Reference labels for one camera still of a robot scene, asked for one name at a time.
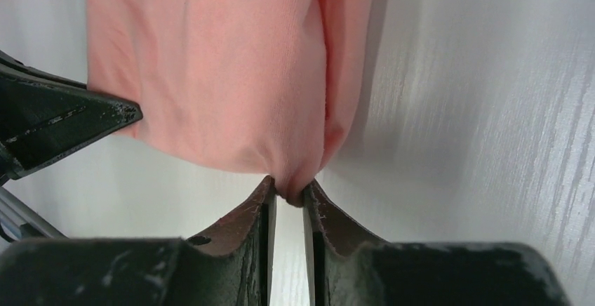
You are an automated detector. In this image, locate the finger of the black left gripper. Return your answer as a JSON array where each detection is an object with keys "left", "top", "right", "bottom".
[{"left": 1, "top": 53, "right": 142, "bottom": 181}]

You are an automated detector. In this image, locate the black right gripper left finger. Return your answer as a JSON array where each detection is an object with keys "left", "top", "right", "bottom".
[{"left": 1, "top": 177, "right": 276, "bottom": 305}]

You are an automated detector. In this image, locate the pink t shirt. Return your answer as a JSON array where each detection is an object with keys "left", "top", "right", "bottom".
[{"left": 86, "top": 0, "right": 372, "bottom": 206}]

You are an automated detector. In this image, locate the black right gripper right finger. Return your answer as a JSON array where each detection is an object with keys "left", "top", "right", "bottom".
[{"left": 303, "top": 182, "right": 570, "bottom": 305}]

